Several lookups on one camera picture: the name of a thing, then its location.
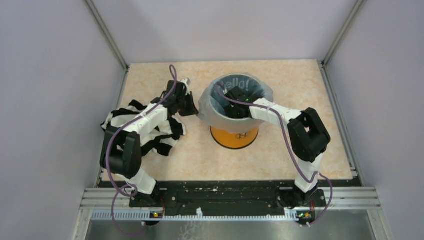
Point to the translucent blue plastic trash bag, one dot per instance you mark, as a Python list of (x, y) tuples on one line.
[(212, 104)]

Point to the white toothed cable duct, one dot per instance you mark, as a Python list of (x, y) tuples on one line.
[(148, 216)]

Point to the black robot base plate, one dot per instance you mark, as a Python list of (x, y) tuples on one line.
[(229, 198)]

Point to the black white striped cloth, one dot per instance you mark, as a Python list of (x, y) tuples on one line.
[(161, 140)]

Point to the orange gold-rimmed trash bin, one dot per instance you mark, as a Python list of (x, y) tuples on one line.
[(234, 141)]

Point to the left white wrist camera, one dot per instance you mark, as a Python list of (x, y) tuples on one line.
[(186, 82)]

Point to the right aluminium corner post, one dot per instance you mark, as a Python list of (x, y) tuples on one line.
[(343, 31)]

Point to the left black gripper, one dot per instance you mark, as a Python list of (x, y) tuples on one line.
[(192, 110)]

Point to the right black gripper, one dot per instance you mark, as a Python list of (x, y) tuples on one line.
[(230, 111)]

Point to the aluminium frame rail front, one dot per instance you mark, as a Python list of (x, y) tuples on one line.
[(343, 198)]

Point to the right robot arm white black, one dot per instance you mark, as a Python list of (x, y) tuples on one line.
[(304, 132)]

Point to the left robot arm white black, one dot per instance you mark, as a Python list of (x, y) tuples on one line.
[(131, 133)]

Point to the aluminium corner post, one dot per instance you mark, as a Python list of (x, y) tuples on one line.
[(343, 31), (97, 17)]

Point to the left aluminium corner post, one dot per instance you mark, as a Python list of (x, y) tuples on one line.
[(97, 17)]

